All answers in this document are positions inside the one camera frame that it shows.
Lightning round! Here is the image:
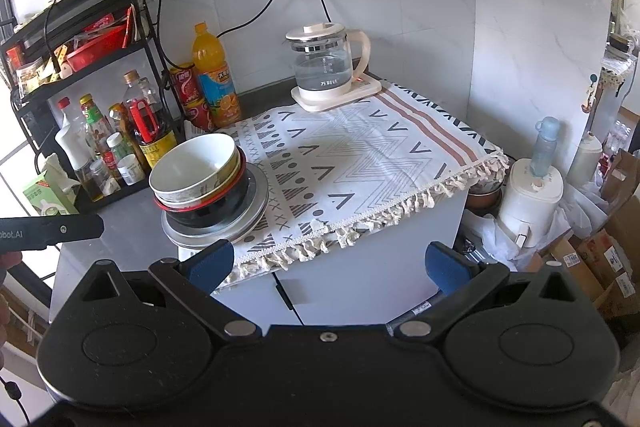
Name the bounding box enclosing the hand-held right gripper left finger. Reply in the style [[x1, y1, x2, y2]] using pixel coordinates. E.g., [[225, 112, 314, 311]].
[[77, 239, 263, 343]]

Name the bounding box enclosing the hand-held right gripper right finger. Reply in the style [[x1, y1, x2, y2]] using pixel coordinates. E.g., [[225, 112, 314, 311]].
[[387, 242, 581, 342]]

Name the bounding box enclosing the plain white plate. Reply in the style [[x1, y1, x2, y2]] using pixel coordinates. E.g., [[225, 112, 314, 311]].
[[167, 217, 263, 253]]

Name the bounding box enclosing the black bowl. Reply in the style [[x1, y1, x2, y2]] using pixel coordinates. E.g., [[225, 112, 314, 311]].
[[165, 177, 251, 231]]

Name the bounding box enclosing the red rimmed bowl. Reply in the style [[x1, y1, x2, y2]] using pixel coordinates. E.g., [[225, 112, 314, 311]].
[[154, 147, 248, 214]]

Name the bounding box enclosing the white plate with blue print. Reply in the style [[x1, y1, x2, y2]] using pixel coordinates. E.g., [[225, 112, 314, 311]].
[[161, 167, 269, 244]]

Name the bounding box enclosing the white bowl with grey pattern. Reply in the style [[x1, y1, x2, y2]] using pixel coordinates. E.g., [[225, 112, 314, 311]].
[[149, 133, 246, 208]]

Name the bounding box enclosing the person's left hand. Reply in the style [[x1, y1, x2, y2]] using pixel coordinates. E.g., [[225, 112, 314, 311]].
[[0, 251, 24, 282]]

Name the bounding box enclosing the green tissue box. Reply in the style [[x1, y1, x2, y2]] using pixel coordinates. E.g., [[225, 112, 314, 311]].
[[22, 154, 81, 216]]

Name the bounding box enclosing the clear glass oil bottle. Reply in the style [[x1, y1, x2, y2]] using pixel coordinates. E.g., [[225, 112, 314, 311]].
[[75, 157, 106, 202]]

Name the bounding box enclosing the white cabinet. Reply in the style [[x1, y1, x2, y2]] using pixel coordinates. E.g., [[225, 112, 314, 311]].
[[215, 189, 470, 329]]

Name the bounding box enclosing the white bottle with red cap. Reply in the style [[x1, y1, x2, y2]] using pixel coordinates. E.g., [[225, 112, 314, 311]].
[[55, 98, 96, 171]]

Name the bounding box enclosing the white round appliance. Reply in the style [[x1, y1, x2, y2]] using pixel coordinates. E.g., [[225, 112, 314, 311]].
[[497, 157, 565, 249]]

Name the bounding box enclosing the small white jar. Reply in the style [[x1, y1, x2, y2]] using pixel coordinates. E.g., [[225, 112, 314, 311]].
[[117, 154, 146, 186]]

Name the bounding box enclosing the green label sauce bottle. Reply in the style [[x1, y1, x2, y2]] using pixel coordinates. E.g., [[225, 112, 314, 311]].
[[80, 94, 109, 148]]

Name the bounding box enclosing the patterned white table cloth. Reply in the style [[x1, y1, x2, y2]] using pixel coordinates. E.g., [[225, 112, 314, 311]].
[[210, 79, 511, 290]]

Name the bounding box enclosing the red drink can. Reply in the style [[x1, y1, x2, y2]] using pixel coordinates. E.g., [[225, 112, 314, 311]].
[[182, 99, 216, 132], [169, 64, 203, 108]]

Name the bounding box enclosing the brown cardboard box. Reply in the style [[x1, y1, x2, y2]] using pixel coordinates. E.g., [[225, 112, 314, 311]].
[[540, 197, 640, 319]]

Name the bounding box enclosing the light blue bottle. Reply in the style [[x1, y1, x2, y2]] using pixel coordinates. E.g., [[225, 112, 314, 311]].
[[530, 117, 561, 178]]

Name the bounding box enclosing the white thermos jug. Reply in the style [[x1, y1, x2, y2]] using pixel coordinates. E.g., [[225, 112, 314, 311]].
[[567, 132, 604, 188]]

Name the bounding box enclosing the orange juice bottle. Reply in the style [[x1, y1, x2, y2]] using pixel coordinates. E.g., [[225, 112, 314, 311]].
[[192, 23, 242, 130]]

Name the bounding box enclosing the red plastic basket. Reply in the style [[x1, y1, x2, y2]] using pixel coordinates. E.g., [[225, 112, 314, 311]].
[[65, 24, 127, 72]]

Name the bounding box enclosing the beige kettle base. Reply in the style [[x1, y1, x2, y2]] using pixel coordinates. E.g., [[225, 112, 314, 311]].
[[291, 74, 383, 112]]

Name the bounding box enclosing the black metal kitchen rack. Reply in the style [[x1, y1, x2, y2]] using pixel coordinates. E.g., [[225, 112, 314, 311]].
[[0, 0, 183, 188]]

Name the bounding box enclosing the large oil bottle red handle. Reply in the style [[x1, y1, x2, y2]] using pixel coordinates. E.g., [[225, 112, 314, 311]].
[[122, 71, 178, 168]]

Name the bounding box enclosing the glass kettle with beige handle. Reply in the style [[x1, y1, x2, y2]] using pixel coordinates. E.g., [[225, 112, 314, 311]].
[[286, 22, 372, 94]]

